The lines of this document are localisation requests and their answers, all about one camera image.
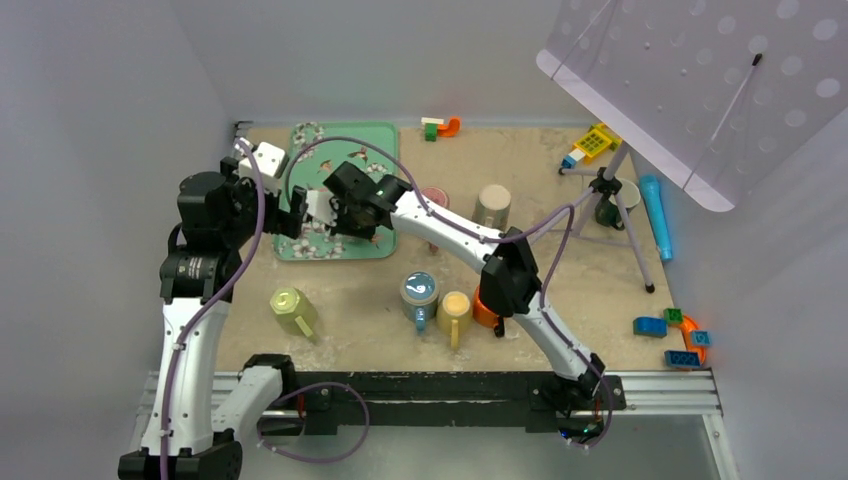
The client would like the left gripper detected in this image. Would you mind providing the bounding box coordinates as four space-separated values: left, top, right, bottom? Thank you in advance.
220 157 305 248

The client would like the light green mug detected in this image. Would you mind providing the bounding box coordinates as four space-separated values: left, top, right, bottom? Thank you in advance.
269 287 319 342

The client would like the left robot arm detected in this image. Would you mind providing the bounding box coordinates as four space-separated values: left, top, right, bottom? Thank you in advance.
118 154 306 479

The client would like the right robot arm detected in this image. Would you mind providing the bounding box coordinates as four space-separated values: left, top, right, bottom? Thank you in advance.
306 162 614 411

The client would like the pink mug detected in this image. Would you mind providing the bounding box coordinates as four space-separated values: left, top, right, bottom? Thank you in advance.
421 186 450 209

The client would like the blue mug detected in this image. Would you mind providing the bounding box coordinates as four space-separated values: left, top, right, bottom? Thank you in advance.
400 271 440 334

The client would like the beige floral mug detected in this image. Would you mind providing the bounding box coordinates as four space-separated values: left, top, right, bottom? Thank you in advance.
472 184 512 231

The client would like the yellow mug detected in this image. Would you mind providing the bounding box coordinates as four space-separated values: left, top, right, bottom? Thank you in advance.
436 291 473 351

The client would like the orange mug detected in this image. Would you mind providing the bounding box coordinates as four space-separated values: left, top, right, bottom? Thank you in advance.
472 288 505 338

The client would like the green floral tray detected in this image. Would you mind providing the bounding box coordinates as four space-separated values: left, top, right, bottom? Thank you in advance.
273 121 399 261

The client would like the orange green block toy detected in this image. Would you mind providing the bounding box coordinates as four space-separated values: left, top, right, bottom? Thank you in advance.
420 116 461 142

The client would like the tripod stand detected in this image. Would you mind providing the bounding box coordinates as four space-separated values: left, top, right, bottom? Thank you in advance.
529 142 655 294

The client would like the blue cylinder toy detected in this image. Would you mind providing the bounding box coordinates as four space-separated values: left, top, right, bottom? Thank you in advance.
639 175 673 262

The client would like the green brick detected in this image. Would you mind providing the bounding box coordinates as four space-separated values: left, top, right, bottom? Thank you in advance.
663 308 685 326

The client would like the dark blue brick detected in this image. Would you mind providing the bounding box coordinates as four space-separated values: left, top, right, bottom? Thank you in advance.
664 350 703 370

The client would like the cyan brick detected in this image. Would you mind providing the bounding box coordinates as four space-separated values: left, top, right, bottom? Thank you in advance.
689 330 712 348

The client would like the perforated white panel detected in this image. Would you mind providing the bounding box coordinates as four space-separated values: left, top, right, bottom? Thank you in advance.
536 1 847 212

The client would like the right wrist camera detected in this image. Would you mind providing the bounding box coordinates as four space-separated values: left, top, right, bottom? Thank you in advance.
306 190 336 226

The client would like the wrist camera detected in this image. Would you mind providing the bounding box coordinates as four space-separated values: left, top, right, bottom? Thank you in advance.
234 138 289 194
306 190 336 226

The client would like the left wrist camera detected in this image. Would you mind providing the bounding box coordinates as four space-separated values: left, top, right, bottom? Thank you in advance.
234 138 289 194

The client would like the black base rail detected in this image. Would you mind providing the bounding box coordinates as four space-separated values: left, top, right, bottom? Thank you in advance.
268 371 627 437

